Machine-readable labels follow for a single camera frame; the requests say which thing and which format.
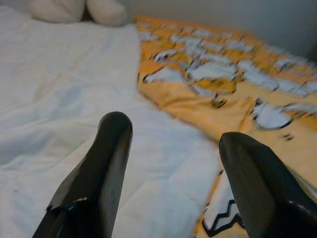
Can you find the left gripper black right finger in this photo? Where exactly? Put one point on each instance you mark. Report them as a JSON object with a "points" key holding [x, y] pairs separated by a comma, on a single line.
{"points": [[260, 186]]}

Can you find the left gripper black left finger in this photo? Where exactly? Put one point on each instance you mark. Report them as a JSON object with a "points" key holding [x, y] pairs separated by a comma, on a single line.
{"points": [[99, 173]]}

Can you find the white quilted mattress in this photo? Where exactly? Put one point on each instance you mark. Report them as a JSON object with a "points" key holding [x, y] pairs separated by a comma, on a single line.
{"points": [[62, 74]]}

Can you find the yellow egg cartoon blanket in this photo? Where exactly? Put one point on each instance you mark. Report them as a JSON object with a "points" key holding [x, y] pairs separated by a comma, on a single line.
{"points": [[198, 99]]}

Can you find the white plush toy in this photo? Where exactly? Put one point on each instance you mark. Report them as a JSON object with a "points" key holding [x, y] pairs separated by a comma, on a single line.
{"points": [[57, 10]]}

